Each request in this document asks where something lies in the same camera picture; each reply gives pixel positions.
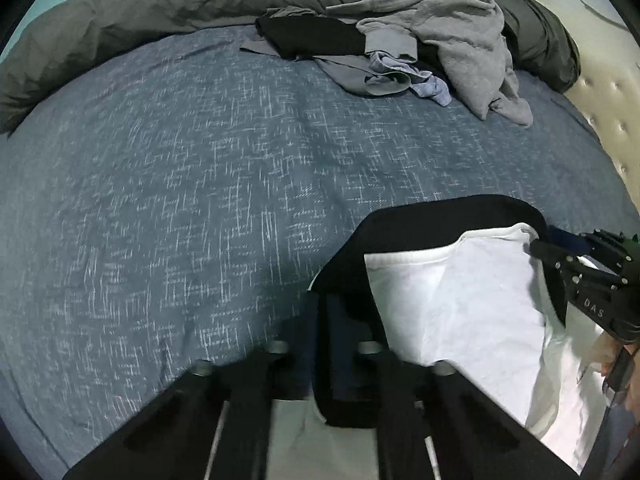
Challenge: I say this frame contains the person's right hand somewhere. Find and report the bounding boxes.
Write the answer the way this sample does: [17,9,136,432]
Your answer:
[582,335,623,391]

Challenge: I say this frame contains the lilac crumpled garment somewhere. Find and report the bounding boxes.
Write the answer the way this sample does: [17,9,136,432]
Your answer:
[367,50,451,107]

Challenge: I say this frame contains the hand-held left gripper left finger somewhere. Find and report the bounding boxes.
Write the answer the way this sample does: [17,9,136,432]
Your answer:
[62,292,321,480]

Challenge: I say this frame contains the grey crumpled garment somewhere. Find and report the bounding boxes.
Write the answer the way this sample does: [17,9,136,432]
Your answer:
[325,0,535,128]

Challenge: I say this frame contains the black crumpled garment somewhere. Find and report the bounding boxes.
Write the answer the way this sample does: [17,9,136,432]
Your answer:
[255,12,436,76]

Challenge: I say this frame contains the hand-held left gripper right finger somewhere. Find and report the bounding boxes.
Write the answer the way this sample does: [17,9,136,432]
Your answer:
[327,297,581,480]

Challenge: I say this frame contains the dark grey rolled duvet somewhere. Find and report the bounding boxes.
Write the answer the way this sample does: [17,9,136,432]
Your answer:
[0,0,581,136]

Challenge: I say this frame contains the dark grey crumpled shorts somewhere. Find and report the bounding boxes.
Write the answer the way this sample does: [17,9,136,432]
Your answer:
[240,7,416,97]

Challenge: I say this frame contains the white shirt with black trim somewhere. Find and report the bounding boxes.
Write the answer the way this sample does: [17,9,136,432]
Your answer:
[307,195,616,480]

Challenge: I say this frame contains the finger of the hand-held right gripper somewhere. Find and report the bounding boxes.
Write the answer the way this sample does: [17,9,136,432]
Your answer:
[547,227,593,256]
[530,237,576,281]

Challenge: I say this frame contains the bed with blue sheet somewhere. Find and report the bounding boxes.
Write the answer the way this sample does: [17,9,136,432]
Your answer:
[0,25,631,471]

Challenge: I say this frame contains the cream bed headboard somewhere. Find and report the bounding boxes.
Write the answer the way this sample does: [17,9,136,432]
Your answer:
[520,0,640,201]

